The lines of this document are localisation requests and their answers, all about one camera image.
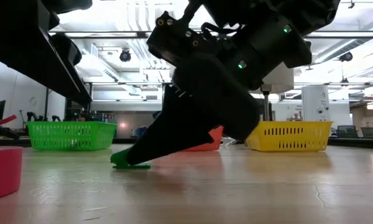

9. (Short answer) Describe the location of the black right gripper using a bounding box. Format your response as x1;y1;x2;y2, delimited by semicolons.
126;11;262;166

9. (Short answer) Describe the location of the teal green staple remover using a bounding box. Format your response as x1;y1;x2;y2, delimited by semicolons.
110;147;152;170

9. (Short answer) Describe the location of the orange plastic basket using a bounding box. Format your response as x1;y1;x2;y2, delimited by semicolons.
182;125;224;152

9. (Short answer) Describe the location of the red bar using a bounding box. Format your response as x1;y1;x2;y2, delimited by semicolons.
0;114;18;127

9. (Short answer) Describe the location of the green plastic basket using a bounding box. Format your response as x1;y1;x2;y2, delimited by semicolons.
26;121;117;152

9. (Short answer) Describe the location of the white shade table lamp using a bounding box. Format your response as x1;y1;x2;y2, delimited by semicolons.
260;62;295;123

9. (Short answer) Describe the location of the yellow plastic basket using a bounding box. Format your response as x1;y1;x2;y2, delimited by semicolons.
245;121;333;152

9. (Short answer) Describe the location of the white column cabinet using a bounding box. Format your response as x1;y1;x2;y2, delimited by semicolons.
301;85;330;123

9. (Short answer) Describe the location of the pink plastic container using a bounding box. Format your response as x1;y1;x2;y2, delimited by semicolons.
0;146;24;202

